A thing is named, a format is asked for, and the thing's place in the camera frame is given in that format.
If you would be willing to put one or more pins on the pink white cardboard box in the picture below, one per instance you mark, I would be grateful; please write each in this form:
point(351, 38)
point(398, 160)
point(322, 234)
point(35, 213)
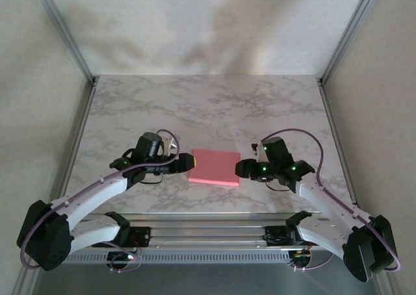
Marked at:
point(214, 168)

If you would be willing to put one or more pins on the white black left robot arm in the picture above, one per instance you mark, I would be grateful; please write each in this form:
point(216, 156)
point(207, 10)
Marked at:
point(45, 236)

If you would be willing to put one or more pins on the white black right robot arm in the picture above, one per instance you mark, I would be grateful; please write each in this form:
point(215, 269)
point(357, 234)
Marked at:
point(367, 249)

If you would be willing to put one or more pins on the grey metal sheet panel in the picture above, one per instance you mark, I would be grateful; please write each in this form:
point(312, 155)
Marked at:
point(208, 280)

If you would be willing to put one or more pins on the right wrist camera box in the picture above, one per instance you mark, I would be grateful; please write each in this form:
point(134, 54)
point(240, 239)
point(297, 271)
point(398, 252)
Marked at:
point(259, 152)

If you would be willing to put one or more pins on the aluminium table side rail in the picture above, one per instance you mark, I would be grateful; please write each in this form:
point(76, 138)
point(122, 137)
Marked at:
point(85, 113)
point(329, 113)

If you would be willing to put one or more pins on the aluminium mounting rail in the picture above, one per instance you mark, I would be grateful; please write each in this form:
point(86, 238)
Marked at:
point(208, 231)

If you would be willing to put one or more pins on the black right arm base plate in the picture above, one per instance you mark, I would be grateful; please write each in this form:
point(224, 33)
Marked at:
point(276, 236)

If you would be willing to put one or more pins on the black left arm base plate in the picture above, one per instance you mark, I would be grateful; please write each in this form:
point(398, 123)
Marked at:
point(141, 236)

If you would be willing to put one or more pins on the aluminium frame post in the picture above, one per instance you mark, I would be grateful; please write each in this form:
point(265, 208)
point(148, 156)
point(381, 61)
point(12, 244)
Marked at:
point(65, 32)
point(351, 32)

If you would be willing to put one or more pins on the aluminium lower frame bar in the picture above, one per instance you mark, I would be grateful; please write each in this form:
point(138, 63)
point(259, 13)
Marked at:
point(23, 286)
point(391, 289)

